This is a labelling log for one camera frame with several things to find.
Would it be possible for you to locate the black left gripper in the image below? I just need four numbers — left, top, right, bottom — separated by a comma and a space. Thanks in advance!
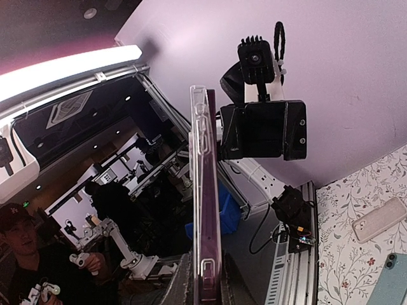
219, 63, 308, 161

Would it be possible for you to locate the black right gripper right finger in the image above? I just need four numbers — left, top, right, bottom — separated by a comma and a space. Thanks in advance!
221, 251, 257, 305

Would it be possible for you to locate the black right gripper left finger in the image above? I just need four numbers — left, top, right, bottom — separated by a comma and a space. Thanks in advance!
162, 251, 194, 305

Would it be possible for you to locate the purple phone with ring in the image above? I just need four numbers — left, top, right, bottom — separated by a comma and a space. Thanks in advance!
190, 85, 222, 304

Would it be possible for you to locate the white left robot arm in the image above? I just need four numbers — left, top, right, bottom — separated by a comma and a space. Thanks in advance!
217, 63, 313, 236

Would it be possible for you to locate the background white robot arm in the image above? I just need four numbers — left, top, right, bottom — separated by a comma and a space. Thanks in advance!
64, 219, 182, 295

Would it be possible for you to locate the blue bin behind left arm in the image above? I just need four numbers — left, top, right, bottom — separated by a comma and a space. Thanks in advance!
184, 187, 241, 240

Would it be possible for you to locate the floral patterned table mat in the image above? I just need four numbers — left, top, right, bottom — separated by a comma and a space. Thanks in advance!
314, 144, 407, 305

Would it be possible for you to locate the person in dark cap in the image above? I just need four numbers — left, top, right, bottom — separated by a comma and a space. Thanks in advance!
1, 203, 119, 304

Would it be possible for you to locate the ceiling light bar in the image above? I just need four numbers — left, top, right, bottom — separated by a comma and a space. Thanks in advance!
1, 44, 142, 101

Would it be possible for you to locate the front aluminium rail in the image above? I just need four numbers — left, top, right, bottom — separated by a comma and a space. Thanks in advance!
263, 181, 319, 304

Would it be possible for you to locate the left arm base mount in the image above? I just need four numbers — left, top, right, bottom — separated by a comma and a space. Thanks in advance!
271, 186, 315, 254

